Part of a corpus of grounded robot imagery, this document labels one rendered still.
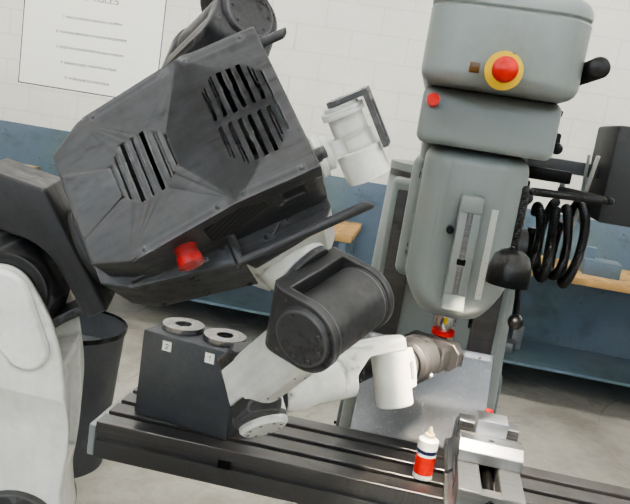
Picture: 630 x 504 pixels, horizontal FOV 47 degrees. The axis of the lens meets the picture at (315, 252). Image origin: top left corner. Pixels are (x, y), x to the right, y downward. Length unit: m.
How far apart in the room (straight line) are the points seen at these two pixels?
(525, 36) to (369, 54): 4.49
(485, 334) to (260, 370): 0.95
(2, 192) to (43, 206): 0.05
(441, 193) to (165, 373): 0.68
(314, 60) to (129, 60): 1.50
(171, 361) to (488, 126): 0.79
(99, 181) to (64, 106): 5.49
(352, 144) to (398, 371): 0.43
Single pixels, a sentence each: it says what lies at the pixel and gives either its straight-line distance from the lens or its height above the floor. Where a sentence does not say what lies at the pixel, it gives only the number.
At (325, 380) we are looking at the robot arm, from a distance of 1.20.
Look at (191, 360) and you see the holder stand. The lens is 1.53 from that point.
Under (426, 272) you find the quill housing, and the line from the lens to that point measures 1.37.
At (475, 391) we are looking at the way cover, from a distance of 1.87.
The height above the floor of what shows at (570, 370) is 0.23.
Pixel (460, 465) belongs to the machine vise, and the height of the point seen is 1.04.
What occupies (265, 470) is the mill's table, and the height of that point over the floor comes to 0.94.
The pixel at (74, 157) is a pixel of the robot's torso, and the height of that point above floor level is 1.55.
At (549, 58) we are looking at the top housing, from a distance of 1.23.
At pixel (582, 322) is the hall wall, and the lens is 5.92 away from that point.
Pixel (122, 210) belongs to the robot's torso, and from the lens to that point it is 0.87.
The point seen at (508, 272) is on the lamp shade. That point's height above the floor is 1.45.
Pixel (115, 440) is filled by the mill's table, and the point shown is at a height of 0.93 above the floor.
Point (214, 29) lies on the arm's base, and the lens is 1.01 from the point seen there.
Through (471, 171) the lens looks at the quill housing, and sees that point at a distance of 1.35.
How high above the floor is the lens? 1.65
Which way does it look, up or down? 11 degrees down
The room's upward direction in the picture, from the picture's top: 9 degrees clockwise
